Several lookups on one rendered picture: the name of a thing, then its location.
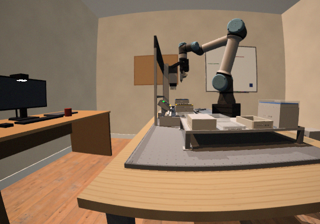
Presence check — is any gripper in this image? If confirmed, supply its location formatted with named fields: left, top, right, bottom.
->
left=179, top=58, right=189, bottom=82

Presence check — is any yellow tip rack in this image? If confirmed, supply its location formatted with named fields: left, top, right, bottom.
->
left=175, top=104, right=194, bottom=112

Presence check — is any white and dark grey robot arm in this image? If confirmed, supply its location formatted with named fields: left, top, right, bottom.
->
left=178, top=18, right=247, bottom=104

